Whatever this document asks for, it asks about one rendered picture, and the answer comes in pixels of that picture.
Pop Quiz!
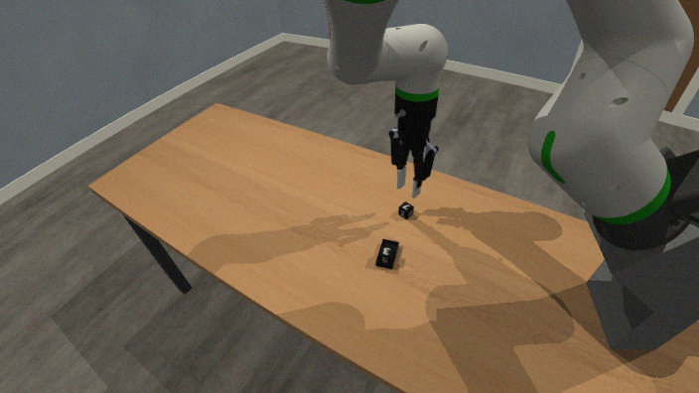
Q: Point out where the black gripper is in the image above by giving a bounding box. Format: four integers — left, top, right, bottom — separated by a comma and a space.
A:
388, 119, 439, 198

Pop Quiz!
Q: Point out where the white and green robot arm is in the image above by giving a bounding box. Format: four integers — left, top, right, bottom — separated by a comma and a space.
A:
325, 0, 699, 250

